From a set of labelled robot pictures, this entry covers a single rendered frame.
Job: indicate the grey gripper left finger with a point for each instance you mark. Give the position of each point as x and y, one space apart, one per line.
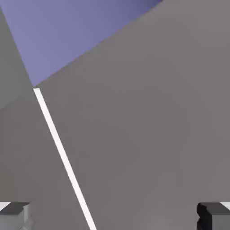
14 217

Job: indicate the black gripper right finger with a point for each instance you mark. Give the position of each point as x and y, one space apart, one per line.
215 218

